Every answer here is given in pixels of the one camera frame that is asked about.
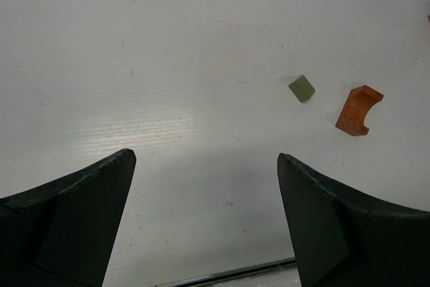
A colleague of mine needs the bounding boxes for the green wood triangle block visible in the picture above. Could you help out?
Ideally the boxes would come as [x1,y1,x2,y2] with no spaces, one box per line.
[288,75,315,103]

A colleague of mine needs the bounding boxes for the orange wood arch block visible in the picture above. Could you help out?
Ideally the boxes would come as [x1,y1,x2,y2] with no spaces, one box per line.
[335,85,384,136]

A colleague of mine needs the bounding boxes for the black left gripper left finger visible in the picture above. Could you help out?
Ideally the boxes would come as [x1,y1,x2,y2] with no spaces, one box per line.
[1,149,136,286]

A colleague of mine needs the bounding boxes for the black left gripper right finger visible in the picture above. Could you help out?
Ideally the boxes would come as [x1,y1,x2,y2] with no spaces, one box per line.
[277,153,429,286]

